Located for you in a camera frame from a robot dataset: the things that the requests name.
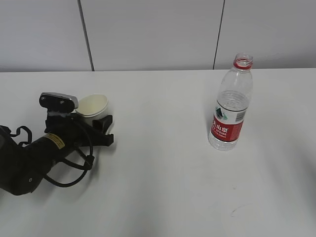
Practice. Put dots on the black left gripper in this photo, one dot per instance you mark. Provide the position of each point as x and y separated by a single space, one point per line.
75 134

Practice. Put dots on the white paper cup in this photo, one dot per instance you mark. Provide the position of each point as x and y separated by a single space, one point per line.
93 109

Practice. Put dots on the clear water bottle red label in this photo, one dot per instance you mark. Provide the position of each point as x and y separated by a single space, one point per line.
232 102

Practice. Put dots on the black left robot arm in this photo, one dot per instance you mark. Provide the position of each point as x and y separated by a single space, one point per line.
24 163

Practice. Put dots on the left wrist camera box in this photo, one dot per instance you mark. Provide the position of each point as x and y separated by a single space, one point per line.
58 104

